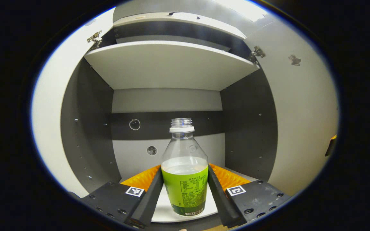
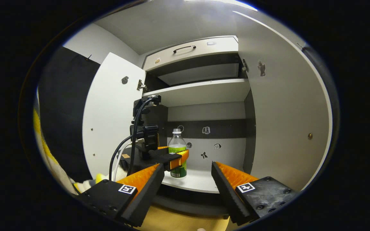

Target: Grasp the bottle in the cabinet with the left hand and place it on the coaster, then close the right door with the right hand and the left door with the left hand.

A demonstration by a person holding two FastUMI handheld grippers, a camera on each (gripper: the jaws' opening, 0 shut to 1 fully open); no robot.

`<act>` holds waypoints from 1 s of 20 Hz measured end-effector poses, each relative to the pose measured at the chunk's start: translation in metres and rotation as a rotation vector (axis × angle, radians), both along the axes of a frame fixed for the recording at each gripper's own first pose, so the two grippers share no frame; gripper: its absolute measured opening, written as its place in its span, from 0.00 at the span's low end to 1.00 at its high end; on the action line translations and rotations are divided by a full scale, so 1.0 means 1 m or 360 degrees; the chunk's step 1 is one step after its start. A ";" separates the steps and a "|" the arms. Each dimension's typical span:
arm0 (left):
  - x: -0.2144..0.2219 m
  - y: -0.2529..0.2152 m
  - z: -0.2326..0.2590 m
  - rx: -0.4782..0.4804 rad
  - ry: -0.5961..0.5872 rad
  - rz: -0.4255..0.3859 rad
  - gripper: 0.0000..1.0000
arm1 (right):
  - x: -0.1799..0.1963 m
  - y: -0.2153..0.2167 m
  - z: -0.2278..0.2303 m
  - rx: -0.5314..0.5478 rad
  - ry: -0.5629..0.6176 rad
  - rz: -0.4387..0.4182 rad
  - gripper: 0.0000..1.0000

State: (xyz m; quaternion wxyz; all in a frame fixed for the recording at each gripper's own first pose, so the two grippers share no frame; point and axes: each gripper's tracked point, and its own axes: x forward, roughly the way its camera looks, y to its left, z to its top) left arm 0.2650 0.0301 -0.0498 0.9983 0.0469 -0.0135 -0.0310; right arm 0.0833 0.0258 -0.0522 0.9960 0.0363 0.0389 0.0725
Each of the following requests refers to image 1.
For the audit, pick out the white and grey cabinet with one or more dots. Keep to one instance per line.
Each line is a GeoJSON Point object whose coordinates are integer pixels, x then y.
{"type": "Point", "coordinates": [88, 128]}

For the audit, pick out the metal door hinge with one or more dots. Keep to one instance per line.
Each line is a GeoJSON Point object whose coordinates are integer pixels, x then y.
{"type": "Point", "coordinates": [95, 38]}
{"type": "Point", "coordinates": [257, 52]}

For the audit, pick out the clear bottle with green label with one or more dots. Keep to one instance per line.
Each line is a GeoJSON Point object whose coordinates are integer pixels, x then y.
{"type": "Point", "coordinates": [185, 186]}

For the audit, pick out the white cabinet door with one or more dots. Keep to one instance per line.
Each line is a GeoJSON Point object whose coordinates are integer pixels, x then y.
{"type": "Point", "coordinates": [50, 106]}
{"type": "Point", "coordinates": [300, 112]}

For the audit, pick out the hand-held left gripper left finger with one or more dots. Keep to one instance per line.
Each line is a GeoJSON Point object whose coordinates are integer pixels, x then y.
{"type": "Point", "coordinates": [149, 199]}

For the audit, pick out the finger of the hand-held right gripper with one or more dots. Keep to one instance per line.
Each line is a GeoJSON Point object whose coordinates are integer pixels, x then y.
{"type": "Point", "coordinates": [330, 147]}

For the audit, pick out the white cabinet shelf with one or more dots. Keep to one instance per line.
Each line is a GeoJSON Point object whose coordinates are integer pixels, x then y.
{"type": "Point", "coordinates": [169, 64]}

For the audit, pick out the beige cabinet drawer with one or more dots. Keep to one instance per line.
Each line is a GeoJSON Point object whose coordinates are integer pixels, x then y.
{"type": "Point", "coordinates": [172, 21]}

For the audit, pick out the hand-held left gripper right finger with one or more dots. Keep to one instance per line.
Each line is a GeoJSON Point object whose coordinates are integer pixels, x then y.
{"type": "Point", "coordinates": [220, 199]}

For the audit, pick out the ceiling light panel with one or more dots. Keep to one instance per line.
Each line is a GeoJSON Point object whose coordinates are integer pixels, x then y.
{"type": "Point", "coordinates": [246, 8]}

